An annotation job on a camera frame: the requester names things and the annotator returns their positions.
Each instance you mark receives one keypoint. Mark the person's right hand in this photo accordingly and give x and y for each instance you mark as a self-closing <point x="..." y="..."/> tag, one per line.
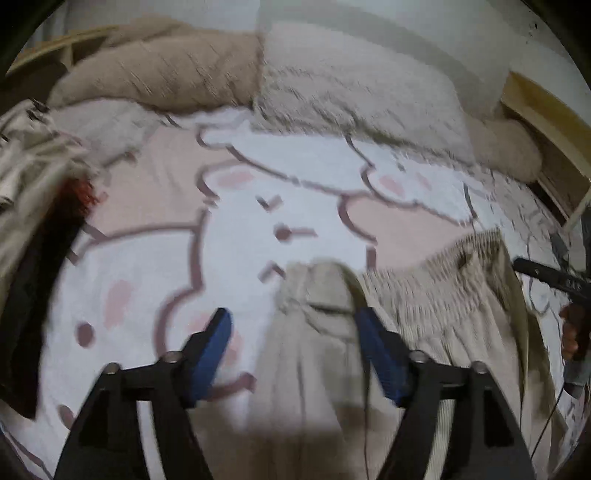
<point x="569" y="334"/>

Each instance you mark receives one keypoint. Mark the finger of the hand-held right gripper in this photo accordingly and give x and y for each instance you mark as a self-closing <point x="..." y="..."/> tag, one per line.
<point x="549" y="276"/>

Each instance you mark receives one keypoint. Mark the bear printed bed sheet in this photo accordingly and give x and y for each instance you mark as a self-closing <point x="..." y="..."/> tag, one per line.
<point x="300" y="194"/>

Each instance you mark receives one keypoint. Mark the grey-white fluffy blanket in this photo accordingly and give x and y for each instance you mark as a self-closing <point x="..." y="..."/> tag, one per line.
<point x="360" y="92"/>

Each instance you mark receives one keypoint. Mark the wooden bed rail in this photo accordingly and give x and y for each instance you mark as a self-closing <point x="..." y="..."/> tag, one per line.
<point x="549" y="120"/>
<point x="69" y="44"/>

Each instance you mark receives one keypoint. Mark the beige fluffy blanket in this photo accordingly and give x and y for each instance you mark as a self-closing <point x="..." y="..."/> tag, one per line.
<point x="161" y="74"/>

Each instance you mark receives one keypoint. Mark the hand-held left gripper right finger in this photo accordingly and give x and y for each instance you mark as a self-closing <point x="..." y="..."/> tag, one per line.
<point x="378" y="355"/>

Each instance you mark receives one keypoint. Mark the beige plush cushion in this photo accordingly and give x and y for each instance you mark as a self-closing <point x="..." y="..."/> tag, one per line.
<point x="508" y="147"/>

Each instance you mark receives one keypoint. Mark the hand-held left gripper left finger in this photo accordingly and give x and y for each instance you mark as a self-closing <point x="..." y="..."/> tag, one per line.
<point x="212" y="351"/>

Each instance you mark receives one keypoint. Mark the beige pants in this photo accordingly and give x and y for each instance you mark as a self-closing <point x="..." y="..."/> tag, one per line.
<point x="314" y="369"/>

